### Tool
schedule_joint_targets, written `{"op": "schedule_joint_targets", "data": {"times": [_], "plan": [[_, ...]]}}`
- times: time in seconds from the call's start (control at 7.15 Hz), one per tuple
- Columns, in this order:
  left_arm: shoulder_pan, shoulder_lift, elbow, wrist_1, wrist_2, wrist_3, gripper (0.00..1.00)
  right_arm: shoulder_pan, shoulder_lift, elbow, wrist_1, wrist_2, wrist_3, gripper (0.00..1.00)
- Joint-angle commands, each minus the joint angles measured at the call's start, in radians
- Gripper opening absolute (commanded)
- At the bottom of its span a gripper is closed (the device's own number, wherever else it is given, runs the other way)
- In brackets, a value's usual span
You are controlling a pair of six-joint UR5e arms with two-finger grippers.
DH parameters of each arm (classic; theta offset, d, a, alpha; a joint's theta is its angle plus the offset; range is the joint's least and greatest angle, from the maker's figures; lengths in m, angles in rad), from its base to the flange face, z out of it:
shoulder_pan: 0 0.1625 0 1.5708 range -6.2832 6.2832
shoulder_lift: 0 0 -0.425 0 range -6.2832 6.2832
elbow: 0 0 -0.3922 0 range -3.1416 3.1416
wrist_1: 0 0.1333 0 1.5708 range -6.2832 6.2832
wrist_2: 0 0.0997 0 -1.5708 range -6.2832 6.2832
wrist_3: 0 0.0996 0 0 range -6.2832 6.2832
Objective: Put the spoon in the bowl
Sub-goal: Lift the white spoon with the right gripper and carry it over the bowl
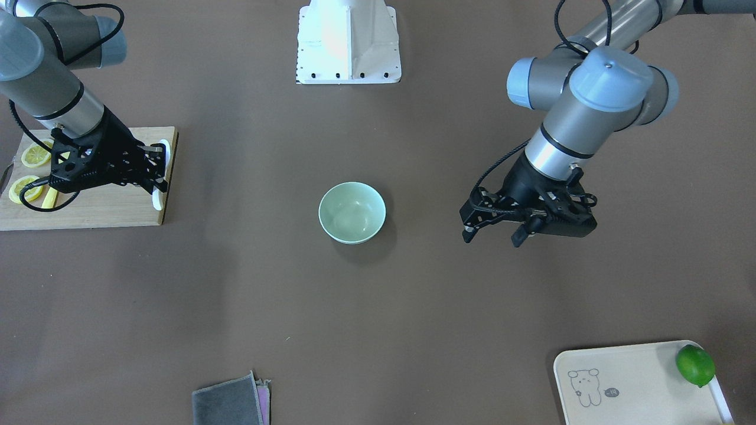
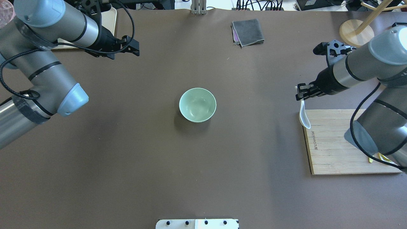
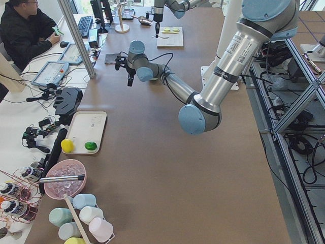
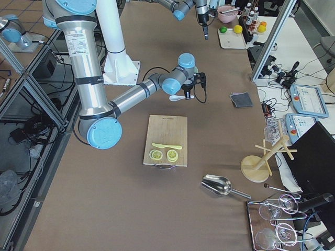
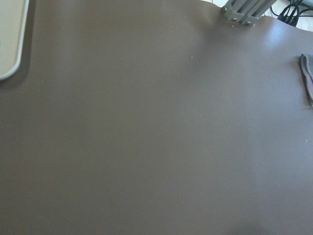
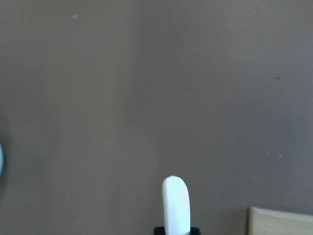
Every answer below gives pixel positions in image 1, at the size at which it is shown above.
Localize bamboo cutting board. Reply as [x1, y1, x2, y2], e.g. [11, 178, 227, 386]
[1, 135, 165, 231]

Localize black gripper, bowl side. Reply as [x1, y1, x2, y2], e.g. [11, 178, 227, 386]
[460, 154, 597, 248]

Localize white ceramic spoon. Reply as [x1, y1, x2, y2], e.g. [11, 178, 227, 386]
[151, 138, 172, 211]

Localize lower lemon slice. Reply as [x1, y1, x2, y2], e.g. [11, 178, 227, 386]
[8, 175, 44, 205]

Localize cream tray with bear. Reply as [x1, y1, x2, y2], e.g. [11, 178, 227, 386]
[553, 341, 735, 424]

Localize light green bowl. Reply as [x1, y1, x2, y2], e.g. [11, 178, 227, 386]
[318, 181, 388, 245]

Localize black cable, board-side arm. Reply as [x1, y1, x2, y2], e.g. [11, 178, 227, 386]
[7, 3, 125, 213]

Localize grey folded cloth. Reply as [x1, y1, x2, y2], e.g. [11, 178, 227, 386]
[191, 371, 262, 424]

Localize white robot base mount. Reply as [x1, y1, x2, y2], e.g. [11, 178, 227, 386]
[295, 1, 402, 84]

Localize pink cloth under grey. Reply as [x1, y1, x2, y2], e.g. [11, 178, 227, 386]
[255, 380, 272, 425]

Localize green lime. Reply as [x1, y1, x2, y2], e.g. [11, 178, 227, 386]
[675, 344, 716, 388]

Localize yellow plastic knife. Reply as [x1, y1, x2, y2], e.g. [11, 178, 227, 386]
[41, 152, 75, 210]

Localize black gripper, board side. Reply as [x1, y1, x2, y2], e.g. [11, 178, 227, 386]
[49, 109, 168, 194]

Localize upper lemon slice front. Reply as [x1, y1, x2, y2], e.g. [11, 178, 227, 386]
[21, 143, 52, 168]

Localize black cable, bowl-side arm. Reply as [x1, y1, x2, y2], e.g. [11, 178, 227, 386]
[470, 0, 663, 214]

